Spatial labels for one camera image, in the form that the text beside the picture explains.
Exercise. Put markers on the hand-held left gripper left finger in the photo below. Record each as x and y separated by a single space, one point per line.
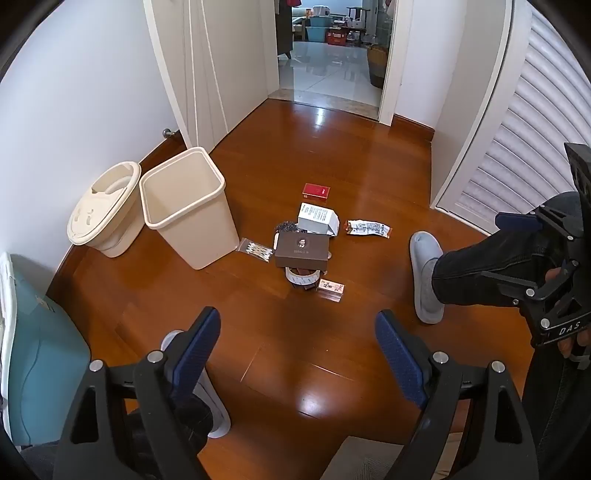
199 348

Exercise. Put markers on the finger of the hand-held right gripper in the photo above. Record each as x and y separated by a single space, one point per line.
517 222
508 282

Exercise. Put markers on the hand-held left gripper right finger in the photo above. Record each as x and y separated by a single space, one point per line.
397 355

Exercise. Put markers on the clear cotton swab pack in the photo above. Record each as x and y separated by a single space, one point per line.
255 250

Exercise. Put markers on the cream trash bin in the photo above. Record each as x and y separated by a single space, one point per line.
203 230

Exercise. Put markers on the white orange-edged plastic bag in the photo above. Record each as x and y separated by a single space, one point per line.
368 228

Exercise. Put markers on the person's right hand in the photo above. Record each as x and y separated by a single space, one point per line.
577 345

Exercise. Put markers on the person's right leg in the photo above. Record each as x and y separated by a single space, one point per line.
480 258

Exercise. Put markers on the grey left slipper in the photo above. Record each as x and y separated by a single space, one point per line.
214 410

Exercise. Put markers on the grey slipper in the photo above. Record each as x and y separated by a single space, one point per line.
422 258
214 410

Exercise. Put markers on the grey right slipper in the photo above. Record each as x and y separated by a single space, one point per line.
422 258

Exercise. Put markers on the small printed pink box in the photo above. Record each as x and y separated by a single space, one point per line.
331 287

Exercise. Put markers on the white louvered closet door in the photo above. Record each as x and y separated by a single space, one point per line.
521 115

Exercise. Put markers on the grey fabric cushion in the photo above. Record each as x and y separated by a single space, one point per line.
364 459

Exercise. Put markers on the round white-labelled jar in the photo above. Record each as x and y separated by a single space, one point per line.
300 276

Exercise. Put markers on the brown flat box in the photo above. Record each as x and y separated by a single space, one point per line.
302 249

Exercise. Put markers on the dark grey fuzzy scrap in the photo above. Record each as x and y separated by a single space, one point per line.
286 227

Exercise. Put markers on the teal plastic storage box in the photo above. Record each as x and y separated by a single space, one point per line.
41 350

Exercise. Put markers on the white cardboard box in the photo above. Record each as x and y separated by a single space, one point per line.
316 218

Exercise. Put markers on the cream bin with lid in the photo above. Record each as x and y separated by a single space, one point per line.
104 203

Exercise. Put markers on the red small box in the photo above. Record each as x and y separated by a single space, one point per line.
316 190

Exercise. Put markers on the wicker basket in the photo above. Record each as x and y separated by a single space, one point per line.
376 67

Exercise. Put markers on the metal door stopper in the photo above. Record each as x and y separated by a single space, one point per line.
168 133

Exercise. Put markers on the red crate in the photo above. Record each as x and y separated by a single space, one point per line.
337 37

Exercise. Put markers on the teal tub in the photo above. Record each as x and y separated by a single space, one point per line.
317 28

